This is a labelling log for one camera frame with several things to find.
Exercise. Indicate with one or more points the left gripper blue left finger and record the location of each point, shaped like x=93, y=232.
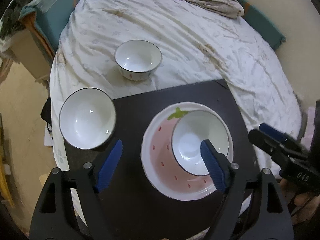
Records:
x=107, y=164

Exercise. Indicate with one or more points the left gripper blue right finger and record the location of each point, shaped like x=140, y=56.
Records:
x=211, y=160

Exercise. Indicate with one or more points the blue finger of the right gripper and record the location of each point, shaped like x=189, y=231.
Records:
x=263, y=141
x=273, y=133

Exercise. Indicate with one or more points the large white bowl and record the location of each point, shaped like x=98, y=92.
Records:
x=192, y=129

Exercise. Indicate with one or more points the pink strawberry plate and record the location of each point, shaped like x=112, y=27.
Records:
x=159, y=163

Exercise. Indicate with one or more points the small white bowl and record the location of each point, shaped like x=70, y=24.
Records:
x=137, y=60

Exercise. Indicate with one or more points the right hand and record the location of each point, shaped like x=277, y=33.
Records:
x=306, y=203

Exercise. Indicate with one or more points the black tray board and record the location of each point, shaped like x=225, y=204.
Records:
x=150, y=196

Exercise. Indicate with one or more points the white floral bed sheet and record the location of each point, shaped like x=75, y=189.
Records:
x=196, y=44

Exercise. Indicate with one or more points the dark clothes pile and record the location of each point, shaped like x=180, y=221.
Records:
x=10, y=23

